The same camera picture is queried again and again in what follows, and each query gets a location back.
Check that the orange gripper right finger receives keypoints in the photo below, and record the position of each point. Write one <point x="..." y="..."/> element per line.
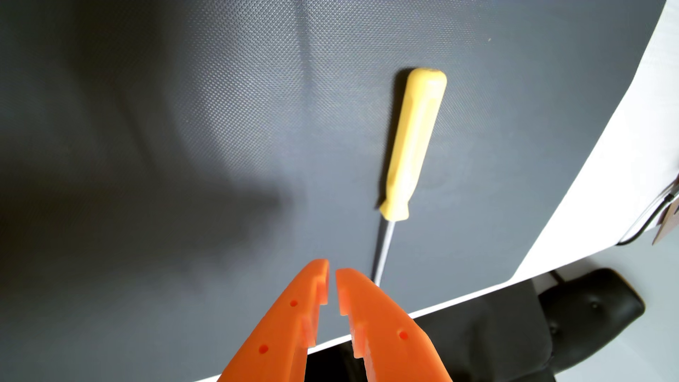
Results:
<point x="382" y="331"/>

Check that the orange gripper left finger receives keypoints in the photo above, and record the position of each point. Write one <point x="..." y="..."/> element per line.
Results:
<point x="281" y="329"/>

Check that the black padded chair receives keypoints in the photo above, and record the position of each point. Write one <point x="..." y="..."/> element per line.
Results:
<point x="594" y="313"/>

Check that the dark grey textured mat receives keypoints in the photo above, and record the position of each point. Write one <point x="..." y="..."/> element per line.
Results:
<point x="185" y="132"/>

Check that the brown cardboard box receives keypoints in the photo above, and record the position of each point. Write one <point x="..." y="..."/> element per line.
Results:
<point x="669" y="220"/>

